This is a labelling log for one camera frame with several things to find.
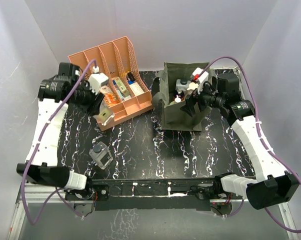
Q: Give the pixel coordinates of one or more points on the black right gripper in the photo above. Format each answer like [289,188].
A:
[189,107]

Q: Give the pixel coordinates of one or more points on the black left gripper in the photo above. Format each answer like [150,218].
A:
[94,108]

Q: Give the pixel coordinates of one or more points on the clear square bottle grey cap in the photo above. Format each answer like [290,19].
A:
[105,114]

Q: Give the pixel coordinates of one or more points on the yellow round pump bottle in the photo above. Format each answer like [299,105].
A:
[176,100]

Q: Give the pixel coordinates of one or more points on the brown pump bottle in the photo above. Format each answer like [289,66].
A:
[192,89]

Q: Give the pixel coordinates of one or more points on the orange blue pump bottle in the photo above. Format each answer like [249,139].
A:
[178,94]

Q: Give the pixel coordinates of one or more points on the white rectangular bottle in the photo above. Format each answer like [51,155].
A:
[182,84]

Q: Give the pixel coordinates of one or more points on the green canvas bag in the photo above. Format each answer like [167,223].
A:
[164,84]

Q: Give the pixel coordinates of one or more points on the clear twin bottle pack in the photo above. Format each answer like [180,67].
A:
[101,155]

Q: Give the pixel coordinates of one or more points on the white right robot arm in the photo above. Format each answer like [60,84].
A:
[273,184]

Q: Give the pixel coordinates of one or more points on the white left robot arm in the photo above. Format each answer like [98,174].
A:
[70,86]

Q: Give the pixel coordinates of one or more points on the orange white snack packet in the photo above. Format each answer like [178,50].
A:
[109,97]

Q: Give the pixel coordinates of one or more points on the orange plastic file organizer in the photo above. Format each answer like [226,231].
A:
[115,58]

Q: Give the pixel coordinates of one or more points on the green white small box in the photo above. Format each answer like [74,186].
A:
[121,88]

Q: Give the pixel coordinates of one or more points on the white blue box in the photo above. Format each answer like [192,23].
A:
[135,87]

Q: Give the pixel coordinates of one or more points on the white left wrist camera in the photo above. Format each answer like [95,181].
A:
[97,80]

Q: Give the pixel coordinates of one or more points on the black front mounting rail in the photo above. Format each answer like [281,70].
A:
[148,194]

